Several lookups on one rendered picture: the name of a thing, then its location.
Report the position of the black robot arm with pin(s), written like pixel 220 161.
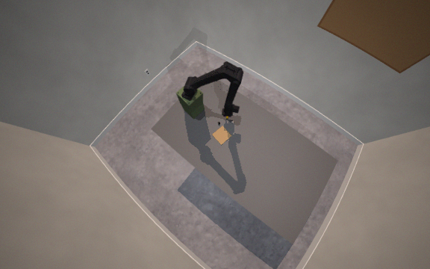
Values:
pixel 226 71

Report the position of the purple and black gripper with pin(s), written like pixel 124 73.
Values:
pixel 228 114

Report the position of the peach-orange flat mat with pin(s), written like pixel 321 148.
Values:
pixel 221 135

